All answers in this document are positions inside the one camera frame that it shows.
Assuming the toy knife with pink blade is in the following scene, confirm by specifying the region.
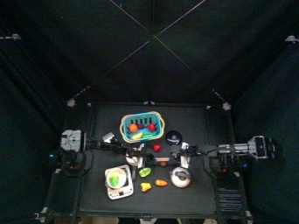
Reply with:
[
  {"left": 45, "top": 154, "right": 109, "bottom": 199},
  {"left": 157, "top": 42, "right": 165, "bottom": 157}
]
[{"left": 152, "top": 157, "right": 172, "bottom": 164}]

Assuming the green toy kiwi half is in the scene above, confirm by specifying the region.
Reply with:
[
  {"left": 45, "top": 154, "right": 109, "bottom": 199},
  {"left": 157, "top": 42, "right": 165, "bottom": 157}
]
[{"left": 137, "top": 166, "right": 153, "bottom": 179}]

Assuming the white toy pot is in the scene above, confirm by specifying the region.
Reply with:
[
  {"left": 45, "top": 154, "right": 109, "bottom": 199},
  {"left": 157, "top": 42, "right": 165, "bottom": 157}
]
[{"left": 124, "top": 147, "right": 145, "bottom": 167}]

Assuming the orange toy carrot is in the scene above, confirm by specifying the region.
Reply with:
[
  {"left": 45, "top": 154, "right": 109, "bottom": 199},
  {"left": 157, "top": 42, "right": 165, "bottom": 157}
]
[{"left": 153, "top": 178, "right": 169, "bottom": 188}]

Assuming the yellow toy pepper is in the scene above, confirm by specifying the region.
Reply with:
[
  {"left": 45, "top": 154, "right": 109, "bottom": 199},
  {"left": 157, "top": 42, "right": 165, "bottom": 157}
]
[{"left": 139, "top": 182, "right": 153, "bottom": 193}]

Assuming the red toy tomato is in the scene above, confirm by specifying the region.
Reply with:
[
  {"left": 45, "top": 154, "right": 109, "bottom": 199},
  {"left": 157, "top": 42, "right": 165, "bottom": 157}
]
[{"left": 145, "top": 122, "right": 159, "bottom": 133}]

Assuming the white bowl with green vegetable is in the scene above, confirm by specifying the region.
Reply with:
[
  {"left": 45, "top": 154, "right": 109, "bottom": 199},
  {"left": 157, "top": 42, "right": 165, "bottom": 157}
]
[{"left": 107, "top": 168, "right": 128, "bottom": 189}]

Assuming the teal toy basket orange rim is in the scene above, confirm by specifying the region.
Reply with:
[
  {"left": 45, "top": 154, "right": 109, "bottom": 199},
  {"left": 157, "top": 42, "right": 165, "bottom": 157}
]
[{"left": 119, "top": 110, "right": 165, "bottom": 144}]

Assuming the white toy kitchen scale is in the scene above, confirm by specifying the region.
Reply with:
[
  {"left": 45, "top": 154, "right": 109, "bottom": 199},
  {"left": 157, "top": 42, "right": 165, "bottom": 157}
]
[{"left": 104, "top": 164, "right": 136, "bottom": 201}]

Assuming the white text label sticker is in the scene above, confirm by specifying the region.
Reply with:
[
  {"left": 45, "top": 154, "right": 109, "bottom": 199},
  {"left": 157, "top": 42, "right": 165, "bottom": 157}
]
[{"left": 217, "top": 187, "right": 243, "bottom": 214}]

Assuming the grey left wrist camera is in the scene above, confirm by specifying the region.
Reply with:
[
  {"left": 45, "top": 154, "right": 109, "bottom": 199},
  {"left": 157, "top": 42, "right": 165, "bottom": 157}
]
[{"left": 101, "top": 131, "right": 117, "bottom": 144}]

